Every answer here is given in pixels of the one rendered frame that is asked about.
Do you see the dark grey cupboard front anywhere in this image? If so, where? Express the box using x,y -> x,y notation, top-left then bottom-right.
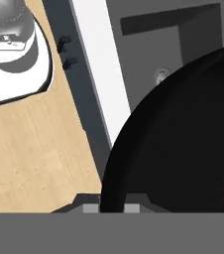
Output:
41,0 -> 114,184

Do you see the black bowl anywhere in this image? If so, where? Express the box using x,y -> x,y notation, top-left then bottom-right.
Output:
99,42 -> 224,214

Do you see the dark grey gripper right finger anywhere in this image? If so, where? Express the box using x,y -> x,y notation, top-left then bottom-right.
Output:
123,193 -> 171,214

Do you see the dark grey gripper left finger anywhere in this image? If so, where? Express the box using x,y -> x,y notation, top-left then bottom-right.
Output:
50,192 -> 101,214

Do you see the white and black rounded object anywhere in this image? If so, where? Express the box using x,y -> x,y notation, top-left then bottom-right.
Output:
0,0 -> 56,109

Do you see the grey sink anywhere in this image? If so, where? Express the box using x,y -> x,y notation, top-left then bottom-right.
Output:
105,0 -> 224,114

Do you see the dark cupboard handle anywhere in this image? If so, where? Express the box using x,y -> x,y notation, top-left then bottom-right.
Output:
56,35 -> 73,54
61,56 -> 79,70

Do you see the silver sink drain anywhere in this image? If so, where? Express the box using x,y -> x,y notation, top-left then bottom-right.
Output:
155,66 -> 171,84

